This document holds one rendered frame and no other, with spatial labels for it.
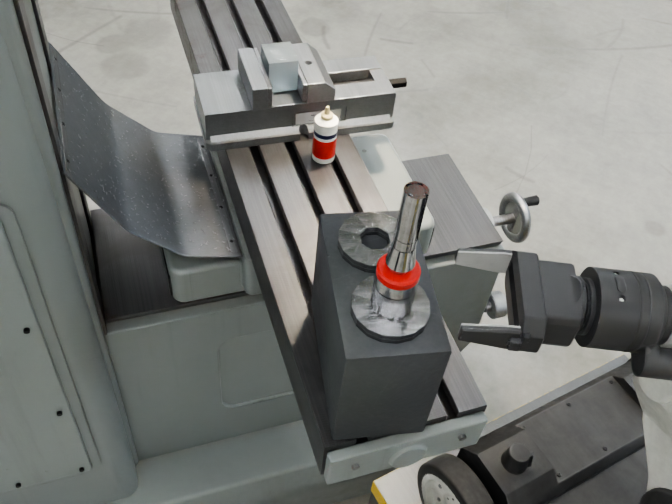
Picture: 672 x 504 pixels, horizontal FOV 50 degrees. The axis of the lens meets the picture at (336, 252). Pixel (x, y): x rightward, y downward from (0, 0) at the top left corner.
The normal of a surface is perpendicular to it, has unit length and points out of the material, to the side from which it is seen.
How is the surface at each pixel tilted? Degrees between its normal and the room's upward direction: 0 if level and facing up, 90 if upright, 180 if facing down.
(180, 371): 90
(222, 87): 0
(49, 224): 89
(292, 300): 0
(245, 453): 0
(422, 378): 90
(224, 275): 90
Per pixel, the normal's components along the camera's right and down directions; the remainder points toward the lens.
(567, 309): 0.08, -0.66
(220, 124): 0.29, 0.73
